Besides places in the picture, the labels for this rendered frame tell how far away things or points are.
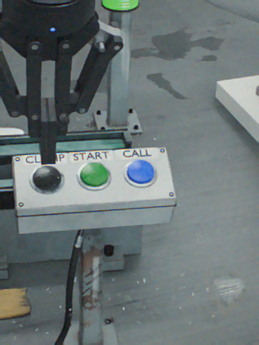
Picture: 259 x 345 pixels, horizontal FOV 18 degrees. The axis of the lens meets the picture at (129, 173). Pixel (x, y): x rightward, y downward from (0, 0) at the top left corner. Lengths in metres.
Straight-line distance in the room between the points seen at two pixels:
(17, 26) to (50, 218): 0.27
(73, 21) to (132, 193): 0.27
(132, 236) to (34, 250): 0.14
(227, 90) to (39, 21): 0.95
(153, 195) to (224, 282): 0.32
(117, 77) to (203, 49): 0.41
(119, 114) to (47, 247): 0.39
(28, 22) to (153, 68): 1.06
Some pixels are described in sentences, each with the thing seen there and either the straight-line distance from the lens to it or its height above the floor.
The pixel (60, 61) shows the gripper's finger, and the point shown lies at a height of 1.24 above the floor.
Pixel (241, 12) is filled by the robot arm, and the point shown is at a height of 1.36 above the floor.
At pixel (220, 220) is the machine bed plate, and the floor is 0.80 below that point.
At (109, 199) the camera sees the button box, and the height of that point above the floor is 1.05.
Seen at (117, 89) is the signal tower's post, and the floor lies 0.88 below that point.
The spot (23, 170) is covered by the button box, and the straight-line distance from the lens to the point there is 0.87.
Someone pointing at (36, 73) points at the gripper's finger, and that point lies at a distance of 0.71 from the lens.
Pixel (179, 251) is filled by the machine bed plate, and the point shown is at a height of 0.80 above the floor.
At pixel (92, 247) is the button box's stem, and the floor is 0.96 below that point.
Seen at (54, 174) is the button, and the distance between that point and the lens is 0.86.
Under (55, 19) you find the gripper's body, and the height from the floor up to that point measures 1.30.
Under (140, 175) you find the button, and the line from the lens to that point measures 0.86.
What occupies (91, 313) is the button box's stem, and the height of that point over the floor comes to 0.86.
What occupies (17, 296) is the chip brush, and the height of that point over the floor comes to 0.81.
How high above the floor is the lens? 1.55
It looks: 34 degrees down
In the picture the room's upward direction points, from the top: 2 degrees clockwise
